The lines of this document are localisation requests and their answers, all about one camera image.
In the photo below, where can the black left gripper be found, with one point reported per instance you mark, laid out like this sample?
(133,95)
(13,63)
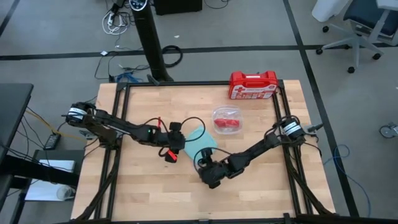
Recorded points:
(171,140)

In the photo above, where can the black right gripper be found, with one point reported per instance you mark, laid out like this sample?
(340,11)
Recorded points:
(214,172)

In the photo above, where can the teal container lid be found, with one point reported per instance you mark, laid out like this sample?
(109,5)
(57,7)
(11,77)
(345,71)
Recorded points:
(200,141)

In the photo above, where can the red elastic bandage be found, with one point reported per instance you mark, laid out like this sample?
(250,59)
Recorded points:
(225,122)

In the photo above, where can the clear plastic container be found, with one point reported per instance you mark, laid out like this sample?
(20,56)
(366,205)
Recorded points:
(216,110)

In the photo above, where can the clear plastic zip bag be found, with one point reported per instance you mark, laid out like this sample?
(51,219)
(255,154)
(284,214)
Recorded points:
(230,113)

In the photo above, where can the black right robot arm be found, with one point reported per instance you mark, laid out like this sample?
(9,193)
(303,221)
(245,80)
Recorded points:
(258,147)

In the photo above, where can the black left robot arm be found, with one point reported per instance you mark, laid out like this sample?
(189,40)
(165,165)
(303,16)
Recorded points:
(124,125)

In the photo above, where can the red tape tag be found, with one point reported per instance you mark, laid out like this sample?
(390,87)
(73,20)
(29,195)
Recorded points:
(172,155)

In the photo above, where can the red zip tie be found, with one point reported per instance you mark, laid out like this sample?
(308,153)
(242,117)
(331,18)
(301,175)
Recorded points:
(159,123)

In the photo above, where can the red first aid kit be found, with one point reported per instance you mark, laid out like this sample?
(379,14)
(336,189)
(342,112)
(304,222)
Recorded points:
(253,85)

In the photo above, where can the white paper sheet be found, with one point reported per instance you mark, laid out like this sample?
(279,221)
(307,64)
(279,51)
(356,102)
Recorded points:
(59,165)

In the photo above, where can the clear plastic cup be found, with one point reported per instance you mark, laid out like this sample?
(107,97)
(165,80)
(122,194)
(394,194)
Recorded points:
(65,193)

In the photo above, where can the black power adapter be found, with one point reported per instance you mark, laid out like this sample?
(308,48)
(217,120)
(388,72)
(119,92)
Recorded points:
(52,141)

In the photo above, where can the black cabinet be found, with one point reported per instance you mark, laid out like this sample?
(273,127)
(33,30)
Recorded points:
(177,6)

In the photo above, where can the black desk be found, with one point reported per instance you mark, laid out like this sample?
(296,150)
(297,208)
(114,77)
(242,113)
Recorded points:
(12,105)

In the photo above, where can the grey caster wheel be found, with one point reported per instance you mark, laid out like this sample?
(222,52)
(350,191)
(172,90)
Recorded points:
(387,131)

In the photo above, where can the white waste bin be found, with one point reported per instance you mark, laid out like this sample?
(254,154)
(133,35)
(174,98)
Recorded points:
(326,9)

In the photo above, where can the grey blue office chair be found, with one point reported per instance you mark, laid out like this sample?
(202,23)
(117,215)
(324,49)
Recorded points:
(367,12)

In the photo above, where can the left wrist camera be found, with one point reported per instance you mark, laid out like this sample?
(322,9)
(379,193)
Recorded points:
(175,127)

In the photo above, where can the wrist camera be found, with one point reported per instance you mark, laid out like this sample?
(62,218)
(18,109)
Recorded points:
(207,153)
(175,127)

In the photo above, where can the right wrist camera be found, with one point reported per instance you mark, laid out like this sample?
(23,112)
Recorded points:
(207,153)

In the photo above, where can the black aluminium rig frame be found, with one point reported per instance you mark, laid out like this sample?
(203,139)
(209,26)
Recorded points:
(186,83)

